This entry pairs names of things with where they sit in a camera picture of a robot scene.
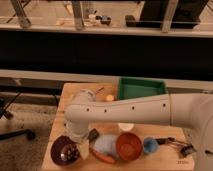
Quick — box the white plastic cup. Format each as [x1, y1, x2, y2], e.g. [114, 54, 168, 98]
[118, 123, 134, 132]

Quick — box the orange peach fruit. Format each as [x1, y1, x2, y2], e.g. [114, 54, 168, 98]
[105, 95, 115, 102]

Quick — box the dark purple grape bunch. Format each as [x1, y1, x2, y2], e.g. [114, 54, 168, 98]
[60, 145, 79, 161]

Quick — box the light blue cloth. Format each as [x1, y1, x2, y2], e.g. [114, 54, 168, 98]
[93, 134, 119, 159]

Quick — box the black handled tool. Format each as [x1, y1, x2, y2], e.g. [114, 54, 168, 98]
[156, 137, 196, 158]

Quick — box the orange plastic bowl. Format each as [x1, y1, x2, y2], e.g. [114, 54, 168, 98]
[115, 132, 142, 161]

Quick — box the small blue cup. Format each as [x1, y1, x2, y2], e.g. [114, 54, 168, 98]
[143, 137, 159, 154]

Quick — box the black rectangular block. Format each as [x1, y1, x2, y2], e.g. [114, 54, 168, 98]
[88, 129, 100, 142]

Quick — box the black office chair base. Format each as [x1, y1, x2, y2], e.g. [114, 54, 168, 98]
[0, 92, 37, 142]

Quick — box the green plastic tray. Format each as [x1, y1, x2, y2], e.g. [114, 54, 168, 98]
[117, 77, 167, 100]

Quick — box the orange carrot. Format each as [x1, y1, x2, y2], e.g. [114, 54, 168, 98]
[92, 150, 116, 164]

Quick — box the purple plastic bowl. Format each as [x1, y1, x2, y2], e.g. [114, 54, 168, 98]
[50, 136, 80, 166]

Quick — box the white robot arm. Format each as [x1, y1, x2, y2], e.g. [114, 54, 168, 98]
[65, 89, 213, 171]

